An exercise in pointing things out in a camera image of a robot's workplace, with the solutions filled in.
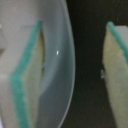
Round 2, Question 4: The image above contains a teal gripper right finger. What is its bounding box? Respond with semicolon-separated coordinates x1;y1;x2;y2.
102;22;128;128

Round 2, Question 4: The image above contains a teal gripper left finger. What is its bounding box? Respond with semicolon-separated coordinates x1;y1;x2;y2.
0;20;46;128

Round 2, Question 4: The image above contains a grey toy saucepan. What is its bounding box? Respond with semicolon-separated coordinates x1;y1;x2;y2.
0;0;75;128

